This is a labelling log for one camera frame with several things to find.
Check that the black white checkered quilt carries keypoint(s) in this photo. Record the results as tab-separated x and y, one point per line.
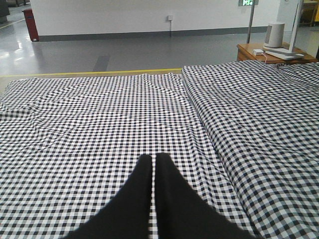
263	121

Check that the red floor stand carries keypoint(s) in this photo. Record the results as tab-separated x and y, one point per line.
31	26

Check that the wooden nightstand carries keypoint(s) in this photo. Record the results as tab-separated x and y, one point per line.
245	52

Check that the white cylindrical speaker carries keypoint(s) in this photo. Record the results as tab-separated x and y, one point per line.
274	35

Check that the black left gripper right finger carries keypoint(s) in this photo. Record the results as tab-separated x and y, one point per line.
181	213

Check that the metal pole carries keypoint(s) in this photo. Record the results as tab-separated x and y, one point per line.
250	21

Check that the white charger adapter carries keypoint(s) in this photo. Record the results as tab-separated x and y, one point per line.
257	52

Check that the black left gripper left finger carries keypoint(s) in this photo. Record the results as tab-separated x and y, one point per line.
126	216

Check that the black white checkered bed sheet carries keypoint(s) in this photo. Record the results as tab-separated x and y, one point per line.
68	145

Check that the green exit sign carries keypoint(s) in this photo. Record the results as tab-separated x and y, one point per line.
245	2

